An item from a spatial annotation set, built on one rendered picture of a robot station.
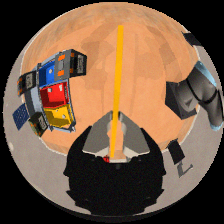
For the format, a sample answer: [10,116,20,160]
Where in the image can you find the yellow open bin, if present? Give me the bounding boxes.
[44,104,73,127]

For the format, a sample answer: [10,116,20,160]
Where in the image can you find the blue open bin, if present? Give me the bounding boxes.
[39,61,58,87]

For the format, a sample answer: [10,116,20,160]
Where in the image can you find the red bin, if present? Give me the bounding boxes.
[40,82,69,108]

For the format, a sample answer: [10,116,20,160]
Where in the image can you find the yellow bar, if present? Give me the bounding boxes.
[111,25,123,157]

